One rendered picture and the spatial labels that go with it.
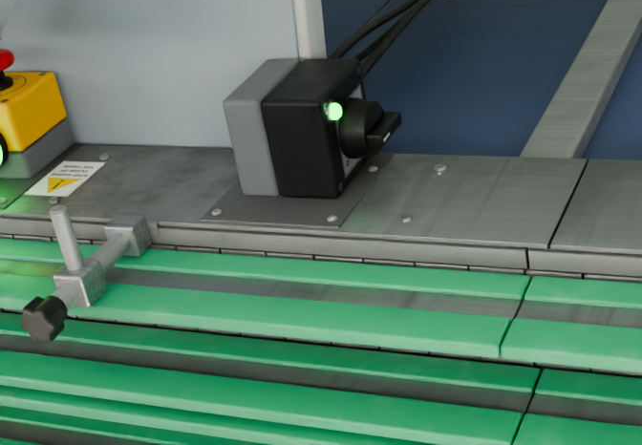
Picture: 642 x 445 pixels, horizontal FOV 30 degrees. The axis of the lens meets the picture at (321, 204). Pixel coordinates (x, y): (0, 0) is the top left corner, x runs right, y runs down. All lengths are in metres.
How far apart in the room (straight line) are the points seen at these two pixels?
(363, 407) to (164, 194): 0.24
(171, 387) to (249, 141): 0.19
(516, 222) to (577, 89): 0.22
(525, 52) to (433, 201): 0.32
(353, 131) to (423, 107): 0.20
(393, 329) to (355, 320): 0.03
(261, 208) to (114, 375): 0.17
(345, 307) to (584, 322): 0.15
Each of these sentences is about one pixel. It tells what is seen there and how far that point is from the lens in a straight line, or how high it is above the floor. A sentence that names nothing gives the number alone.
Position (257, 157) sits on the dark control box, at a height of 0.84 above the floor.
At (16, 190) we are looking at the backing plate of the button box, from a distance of 1.02.
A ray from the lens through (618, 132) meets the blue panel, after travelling 0.96.
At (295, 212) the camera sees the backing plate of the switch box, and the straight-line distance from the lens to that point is 0.86.
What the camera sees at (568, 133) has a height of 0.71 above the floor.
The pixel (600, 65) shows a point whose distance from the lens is 1.05.
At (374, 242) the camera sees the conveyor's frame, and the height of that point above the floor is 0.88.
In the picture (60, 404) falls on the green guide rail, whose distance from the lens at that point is 0.94.
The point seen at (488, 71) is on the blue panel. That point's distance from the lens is 1.10.
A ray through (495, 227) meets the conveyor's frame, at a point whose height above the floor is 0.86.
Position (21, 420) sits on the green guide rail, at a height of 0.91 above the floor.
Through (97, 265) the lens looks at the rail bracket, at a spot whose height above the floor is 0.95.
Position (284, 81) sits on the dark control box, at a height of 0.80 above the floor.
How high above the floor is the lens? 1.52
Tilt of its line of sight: 51 degrees down
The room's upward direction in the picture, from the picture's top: 141 degrees counter-clockwise
